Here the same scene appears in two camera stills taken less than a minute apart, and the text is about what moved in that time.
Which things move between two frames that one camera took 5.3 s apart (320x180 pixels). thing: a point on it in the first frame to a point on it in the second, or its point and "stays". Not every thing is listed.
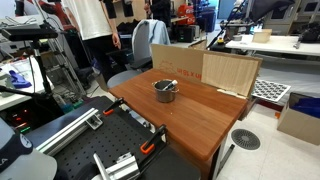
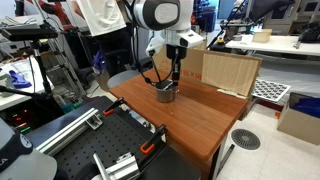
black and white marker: [169, 86] stays
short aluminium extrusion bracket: [125, 168] stays
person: [92, 22] to [108, 29]
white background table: [276, 43] stays
